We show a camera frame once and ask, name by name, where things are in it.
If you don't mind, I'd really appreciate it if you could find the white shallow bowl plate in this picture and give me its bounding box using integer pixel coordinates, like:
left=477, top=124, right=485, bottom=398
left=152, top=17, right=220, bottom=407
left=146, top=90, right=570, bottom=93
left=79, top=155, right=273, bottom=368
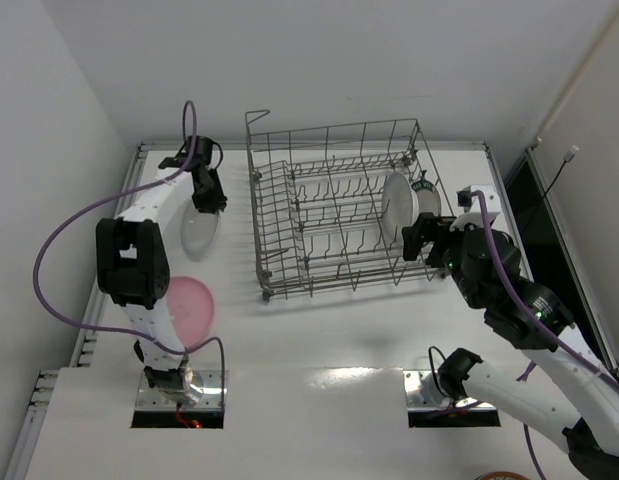
left=180, top=204, right=220, bottom=262

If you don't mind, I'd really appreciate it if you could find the plate with green patterned rim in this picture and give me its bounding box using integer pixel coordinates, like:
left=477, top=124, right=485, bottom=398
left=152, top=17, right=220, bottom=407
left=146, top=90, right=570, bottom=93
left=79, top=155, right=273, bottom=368
left=411, top=170, right=442, bottom=217

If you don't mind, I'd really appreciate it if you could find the pink plastic plate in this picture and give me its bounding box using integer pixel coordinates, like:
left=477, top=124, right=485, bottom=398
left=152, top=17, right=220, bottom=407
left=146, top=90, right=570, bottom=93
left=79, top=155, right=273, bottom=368
left=166, top=276, right=215, bottom=349

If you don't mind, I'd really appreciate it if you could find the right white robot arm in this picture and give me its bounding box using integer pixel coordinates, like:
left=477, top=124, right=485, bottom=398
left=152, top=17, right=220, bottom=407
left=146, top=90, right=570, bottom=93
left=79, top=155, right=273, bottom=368
left=402, top=213, right=619, bottom=479

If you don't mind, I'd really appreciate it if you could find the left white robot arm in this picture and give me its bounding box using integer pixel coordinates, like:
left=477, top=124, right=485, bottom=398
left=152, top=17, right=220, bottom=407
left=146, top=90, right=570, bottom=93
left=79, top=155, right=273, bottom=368
left=96, top=136, right=227, bottom=400

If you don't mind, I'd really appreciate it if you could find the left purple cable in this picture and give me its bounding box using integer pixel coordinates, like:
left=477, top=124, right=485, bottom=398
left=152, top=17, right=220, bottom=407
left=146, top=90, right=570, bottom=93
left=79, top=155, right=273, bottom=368
left=32, top=99, right=226, bottom=406

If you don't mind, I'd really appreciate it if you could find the purple cable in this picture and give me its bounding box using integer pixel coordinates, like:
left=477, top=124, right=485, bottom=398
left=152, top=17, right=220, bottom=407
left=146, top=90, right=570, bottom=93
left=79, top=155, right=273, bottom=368
left=32, top=99, right=226, bottom=406
left=468, top=192, right=619, bottom=480

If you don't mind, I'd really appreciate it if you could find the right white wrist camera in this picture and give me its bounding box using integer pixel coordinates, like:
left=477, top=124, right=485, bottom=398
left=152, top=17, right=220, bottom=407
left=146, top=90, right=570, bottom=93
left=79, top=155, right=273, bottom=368
left=452, top=185, right=502, bottom=231

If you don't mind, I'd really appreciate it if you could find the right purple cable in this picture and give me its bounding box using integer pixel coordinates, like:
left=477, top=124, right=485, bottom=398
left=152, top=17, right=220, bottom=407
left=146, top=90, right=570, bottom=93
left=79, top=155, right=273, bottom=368
left=468, top=192, right=619, bottom=480

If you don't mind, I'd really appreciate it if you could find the grey wire dish rack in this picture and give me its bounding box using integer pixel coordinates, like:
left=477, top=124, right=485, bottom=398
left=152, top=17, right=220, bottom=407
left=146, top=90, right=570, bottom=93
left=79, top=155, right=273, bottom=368
left=245, top=109, right=451, bottom=301

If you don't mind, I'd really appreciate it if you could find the black wall cable with plug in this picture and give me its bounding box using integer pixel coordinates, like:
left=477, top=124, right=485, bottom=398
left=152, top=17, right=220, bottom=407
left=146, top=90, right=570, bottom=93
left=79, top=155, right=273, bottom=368
left=518, top=144, right=580, bottom=236

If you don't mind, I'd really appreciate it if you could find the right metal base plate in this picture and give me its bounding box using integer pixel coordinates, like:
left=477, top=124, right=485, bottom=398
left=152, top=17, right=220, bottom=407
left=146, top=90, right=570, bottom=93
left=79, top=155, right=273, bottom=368
left=403, top=370, right=496, bottom=414

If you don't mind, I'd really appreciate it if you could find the metal base plate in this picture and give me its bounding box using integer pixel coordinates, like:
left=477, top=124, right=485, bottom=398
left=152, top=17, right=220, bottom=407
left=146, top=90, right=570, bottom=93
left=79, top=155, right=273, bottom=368
left=134, top=370, right=228, bottom=412
left=403, top=370, right=496, bottom=414

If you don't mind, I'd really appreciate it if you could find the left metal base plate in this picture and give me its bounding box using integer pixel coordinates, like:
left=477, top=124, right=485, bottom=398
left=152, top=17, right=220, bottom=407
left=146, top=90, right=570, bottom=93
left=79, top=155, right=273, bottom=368
left=134, top=370, right=228, bottom=412

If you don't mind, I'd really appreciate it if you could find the beige wall conduit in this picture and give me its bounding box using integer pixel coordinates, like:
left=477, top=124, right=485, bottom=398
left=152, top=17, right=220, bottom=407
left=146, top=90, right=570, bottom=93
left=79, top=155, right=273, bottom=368
left=531, top=5, right=619, bottom=148

